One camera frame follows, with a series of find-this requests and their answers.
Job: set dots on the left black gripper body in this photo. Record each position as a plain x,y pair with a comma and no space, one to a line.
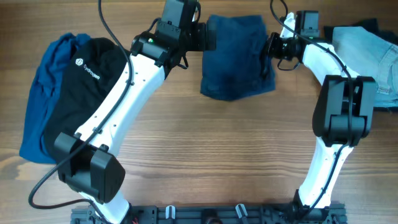
196,37

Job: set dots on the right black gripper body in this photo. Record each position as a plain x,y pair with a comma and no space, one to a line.
280,47

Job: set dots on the dark blue shorts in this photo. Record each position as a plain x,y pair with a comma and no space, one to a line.
238,67

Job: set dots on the black polo shirt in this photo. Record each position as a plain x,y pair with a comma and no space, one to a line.
87,80

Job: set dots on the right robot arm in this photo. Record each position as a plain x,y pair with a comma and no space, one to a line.
344,110

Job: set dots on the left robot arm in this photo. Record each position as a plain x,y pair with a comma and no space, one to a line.
87,159

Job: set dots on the folded light blue jeans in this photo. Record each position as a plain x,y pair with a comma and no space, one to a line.
370,62

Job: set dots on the folded black garment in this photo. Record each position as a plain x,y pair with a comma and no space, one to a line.
370,25

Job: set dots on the blue t-shirt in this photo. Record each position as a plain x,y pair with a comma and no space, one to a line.
44,94

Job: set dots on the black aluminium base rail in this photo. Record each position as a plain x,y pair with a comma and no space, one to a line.
259,214

